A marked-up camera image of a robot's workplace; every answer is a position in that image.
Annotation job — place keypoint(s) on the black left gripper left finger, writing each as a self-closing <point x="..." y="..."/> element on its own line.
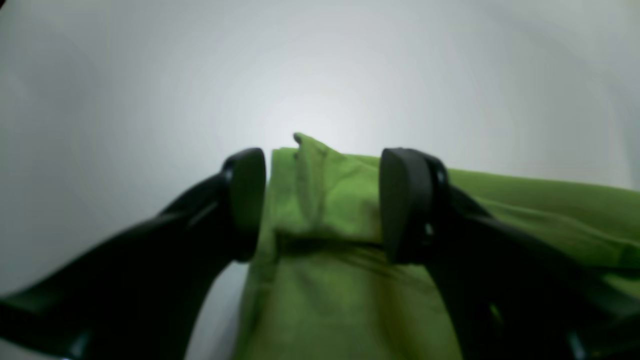
<point x="137" y="295"/>

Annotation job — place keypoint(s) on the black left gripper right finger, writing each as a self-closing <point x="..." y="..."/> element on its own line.
<point x="509" y="295"/>

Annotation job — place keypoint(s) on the green T-shirt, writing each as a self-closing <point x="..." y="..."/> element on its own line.
<point x="320" y="286"/>

